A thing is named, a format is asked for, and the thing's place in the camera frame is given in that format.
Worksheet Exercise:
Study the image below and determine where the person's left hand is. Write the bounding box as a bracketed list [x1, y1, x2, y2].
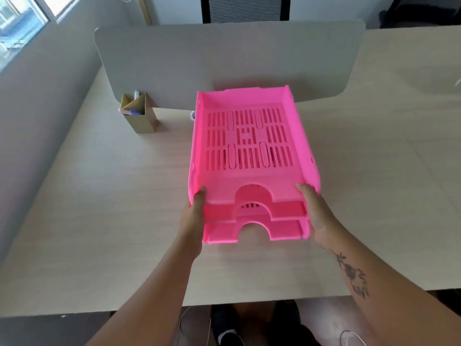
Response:
[179, 186, 208, 260]

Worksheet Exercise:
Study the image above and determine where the person's right hand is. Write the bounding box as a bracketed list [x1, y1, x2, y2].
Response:
[295, 183, 343, 250]

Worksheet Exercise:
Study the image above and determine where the pink plastic document tray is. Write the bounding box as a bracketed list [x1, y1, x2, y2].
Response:
[188, 85, 321, 206]
[202, 217, 312, 246]
[202, 199, 309, 225]

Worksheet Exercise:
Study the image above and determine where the person's left forearm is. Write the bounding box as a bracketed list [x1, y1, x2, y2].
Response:
[86, 244, 202, 346]

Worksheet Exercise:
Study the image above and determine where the person's right forearm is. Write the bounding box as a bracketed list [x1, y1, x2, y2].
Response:
[321, 227, 461, 346]

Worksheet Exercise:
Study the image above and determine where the brown cardboard pen holder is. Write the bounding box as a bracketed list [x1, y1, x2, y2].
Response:
[120, 92, 159, 135]

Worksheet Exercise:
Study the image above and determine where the person's black shoe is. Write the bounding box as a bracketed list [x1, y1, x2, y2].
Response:
[210, 303, 246, 346]

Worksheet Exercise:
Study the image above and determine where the person's leg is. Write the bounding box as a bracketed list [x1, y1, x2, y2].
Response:
[232, 301, 322, 346]

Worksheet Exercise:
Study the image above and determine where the grey desk divider panel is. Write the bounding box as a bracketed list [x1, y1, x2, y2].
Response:
[94, 19, 367, 111]

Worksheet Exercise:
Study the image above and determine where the black mesh office chair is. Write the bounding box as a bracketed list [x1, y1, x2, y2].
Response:
[200, 0, 291, 24]

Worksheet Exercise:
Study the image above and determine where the glass window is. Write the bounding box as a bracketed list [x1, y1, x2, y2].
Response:
[0, 0, 84, 70]

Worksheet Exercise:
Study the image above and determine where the thin white cable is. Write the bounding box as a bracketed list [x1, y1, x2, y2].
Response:
[340, 329, 369, 346]
[179, 305, 213, 346]

